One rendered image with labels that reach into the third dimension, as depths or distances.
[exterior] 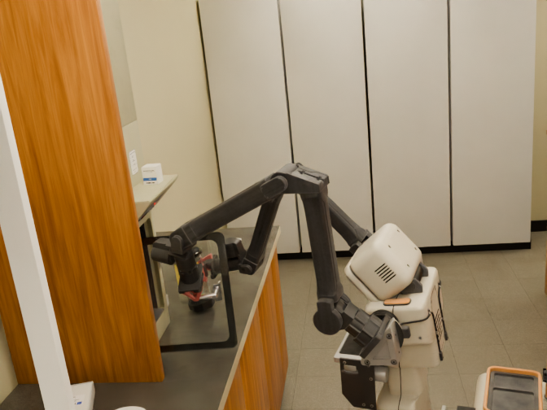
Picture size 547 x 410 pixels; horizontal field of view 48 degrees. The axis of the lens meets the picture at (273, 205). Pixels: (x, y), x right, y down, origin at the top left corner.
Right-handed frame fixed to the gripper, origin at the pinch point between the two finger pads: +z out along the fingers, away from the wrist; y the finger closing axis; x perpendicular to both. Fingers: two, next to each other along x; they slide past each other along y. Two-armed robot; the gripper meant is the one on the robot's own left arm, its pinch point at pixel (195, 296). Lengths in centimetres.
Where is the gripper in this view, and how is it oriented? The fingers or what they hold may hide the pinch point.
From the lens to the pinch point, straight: 191.3
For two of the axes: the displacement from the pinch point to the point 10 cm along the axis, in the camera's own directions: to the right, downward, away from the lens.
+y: 0.0, 6.7, -7.4
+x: 9.9, -0.7, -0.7
